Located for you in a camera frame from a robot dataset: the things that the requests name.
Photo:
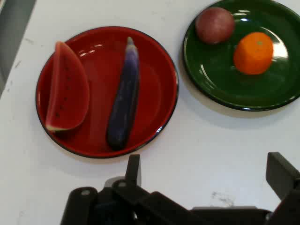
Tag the red round plate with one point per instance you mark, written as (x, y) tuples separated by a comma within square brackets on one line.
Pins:
[(103, 70)]

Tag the watermelon slice toy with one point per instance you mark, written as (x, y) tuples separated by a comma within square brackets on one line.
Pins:
[(68, 93)]

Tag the purple eggplant toy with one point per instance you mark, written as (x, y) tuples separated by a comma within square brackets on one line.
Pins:
[(125, 100)]

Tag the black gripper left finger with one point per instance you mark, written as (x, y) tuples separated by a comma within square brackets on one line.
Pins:
[(122, 204)]

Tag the dark red round fruit toy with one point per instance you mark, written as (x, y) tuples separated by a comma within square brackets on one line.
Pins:
[(214, 25)]

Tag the dark green round plate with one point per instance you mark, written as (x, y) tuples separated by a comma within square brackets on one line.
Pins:
[(218, 77)]

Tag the orange mandarin toy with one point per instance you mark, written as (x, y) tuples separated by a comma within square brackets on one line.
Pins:
[(254, 54)]

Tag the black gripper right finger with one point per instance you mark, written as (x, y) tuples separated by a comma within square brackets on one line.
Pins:
[(284, 178)]

